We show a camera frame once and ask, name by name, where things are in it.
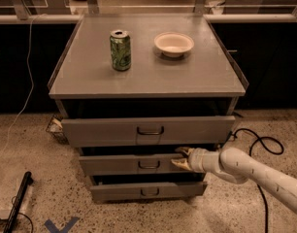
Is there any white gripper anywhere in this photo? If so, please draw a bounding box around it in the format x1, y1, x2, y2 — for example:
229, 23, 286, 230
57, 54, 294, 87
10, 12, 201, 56
171, 147, 221, 173

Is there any grey drawer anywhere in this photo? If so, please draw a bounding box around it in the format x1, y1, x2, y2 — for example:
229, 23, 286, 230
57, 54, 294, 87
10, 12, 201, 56
80, 153, 186, 176
90, 182, 208, 201
62, 116, 235, 148

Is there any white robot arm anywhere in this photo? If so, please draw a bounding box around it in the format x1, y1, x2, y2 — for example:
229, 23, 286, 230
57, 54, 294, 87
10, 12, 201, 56
171, 147, 297, 215

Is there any grey top drawer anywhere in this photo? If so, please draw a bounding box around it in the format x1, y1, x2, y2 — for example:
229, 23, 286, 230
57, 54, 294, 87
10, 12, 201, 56
62, 116, 235, 148

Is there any grey bottom drawer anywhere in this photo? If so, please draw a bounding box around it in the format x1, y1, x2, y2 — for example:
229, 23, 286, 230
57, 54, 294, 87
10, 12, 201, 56
90, 182, 208, 201

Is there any grey drawer cabinet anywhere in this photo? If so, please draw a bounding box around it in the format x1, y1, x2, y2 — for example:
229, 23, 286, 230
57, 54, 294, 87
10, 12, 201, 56
47, 13, 249, 203

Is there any white bowl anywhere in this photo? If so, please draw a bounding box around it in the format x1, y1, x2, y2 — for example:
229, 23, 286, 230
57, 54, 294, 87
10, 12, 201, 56
154, 32, 194, 57

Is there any green soda can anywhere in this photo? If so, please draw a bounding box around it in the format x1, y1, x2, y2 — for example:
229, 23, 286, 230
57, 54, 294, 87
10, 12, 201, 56
110, 30, 131, 71

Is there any black bar on floor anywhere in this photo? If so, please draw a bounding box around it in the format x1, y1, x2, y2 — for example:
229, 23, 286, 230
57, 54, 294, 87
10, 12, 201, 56
3, 171, 33, 233

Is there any black floor cable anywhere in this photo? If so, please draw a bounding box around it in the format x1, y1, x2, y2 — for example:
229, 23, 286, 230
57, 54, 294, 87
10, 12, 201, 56
228, 127, 284, 233

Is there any wire basket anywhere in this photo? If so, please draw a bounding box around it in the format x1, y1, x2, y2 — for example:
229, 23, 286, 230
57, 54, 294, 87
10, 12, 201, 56
46, 114, 68, 145

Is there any white hanging cable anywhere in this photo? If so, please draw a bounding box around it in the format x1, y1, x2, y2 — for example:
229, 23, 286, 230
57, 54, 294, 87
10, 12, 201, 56
0, 14, 46, 153

